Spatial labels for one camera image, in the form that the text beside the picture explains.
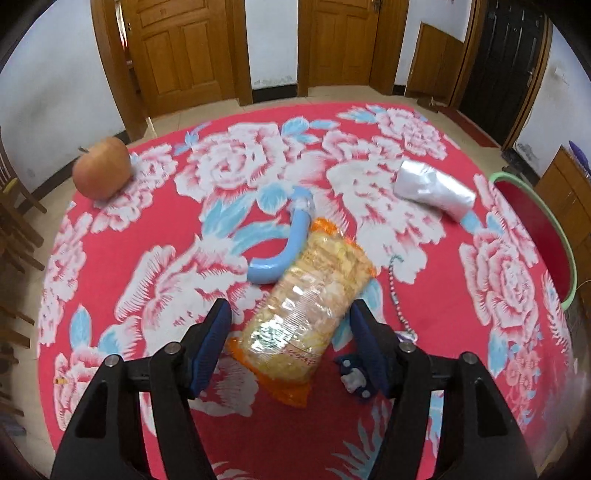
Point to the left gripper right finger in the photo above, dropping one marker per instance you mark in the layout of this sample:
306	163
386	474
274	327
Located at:
479	439

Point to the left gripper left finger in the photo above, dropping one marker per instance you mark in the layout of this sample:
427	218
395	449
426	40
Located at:
104	438

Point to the cracker snack bag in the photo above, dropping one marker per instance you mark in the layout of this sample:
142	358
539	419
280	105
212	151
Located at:
284	341

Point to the blue plastic curved piece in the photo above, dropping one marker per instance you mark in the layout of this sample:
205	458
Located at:
265	271

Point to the red green-rimmed trash basin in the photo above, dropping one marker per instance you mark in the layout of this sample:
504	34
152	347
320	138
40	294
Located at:
545	231

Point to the red floral tablecloth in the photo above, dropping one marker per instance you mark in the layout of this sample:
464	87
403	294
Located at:
130	275

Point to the near wooden chair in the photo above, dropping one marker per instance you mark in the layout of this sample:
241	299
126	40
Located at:
19	240

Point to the white plastic bag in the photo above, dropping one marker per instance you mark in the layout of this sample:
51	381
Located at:
424	184

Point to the wooden sideboard cabinet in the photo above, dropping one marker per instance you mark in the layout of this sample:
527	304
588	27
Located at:
565	188

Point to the grey slippers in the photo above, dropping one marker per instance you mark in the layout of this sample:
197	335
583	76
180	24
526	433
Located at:
517	166

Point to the red door mat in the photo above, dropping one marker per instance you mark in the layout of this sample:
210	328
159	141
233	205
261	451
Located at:
469	127

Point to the purple object on cabinet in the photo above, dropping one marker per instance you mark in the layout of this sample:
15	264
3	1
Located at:
580	157

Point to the brown shoe by door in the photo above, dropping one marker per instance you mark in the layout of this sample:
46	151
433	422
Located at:
428	103

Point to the dark entrance door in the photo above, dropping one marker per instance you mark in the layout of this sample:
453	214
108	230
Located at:
506	49

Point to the left wooden door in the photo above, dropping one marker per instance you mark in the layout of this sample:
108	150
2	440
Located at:
160	57

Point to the wooden door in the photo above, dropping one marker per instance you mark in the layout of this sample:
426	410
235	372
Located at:
160	57
355	43

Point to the middle wooden door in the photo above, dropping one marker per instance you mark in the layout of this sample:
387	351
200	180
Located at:
355	43

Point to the beaded keychain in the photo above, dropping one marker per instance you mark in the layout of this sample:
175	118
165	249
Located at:
407	333

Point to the wooden wall cabinet panel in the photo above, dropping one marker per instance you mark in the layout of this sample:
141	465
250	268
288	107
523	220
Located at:
436	64

